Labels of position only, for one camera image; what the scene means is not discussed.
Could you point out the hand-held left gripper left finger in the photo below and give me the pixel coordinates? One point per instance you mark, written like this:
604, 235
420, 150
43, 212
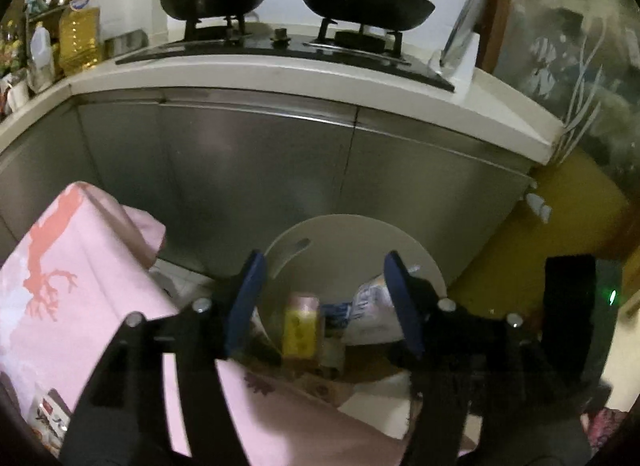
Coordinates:
245, 302

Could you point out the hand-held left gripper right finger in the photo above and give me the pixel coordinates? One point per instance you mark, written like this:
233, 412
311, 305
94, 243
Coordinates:
402, 307

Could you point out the yellow drink carton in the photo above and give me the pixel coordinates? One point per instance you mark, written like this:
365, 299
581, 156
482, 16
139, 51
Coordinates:
300, 331

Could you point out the beige round bin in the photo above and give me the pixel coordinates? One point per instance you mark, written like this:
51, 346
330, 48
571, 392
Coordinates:
340, 256

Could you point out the white snack packet red label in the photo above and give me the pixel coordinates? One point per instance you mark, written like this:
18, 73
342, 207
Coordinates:
47, 421

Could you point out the blue white plastic packet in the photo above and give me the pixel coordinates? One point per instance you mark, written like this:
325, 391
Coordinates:
367, 306

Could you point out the steel kitchen cabinet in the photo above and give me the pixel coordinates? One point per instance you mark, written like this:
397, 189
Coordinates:
250, 170

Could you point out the pink printed cloth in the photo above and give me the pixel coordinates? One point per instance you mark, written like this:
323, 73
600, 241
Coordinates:
75, 271

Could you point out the black gas stove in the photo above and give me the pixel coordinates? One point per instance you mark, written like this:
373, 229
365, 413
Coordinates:
280, 53

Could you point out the etched glass door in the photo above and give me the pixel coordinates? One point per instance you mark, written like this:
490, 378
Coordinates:
560, 45

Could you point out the glass pot lid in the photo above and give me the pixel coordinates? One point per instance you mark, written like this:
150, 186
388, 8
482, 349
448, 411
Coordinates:
462, 30

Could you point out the steel container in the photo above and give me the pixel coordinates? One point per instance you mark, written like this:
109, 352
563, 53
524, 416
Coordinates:
125, 43

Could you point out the cooking oil bottle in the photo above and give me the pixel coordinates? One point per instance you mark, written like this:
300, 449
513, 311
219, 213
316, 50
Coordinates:
80, 40

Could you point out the white plastic bottle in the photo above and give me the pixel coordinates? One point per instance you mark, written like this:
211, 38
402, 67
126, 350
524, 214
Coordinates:
41, 55

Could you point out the row of seasoning bottles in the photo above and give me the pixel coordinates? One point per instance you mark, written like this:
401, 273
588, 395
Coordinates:
12, 60

